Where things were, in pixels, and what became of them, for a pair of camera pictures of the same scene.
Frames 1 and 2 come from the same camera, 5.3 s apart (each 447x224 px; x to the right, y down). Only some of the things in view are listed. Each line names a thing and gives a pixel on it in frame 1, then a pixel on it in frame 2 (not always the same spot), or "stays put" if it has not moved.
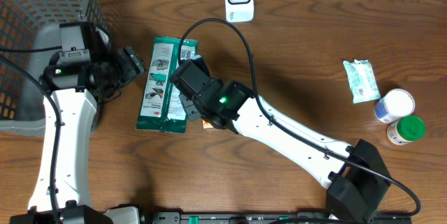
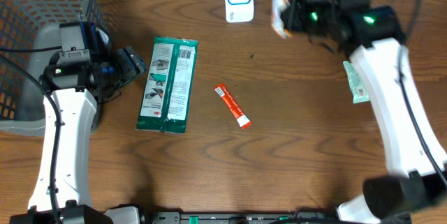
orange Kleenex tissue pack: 207,125 → 279,4
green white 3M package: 160,108 stays put
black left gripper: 132,68 stays put
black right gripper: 193,110 → 303,11
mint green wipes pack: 362,81 stays put
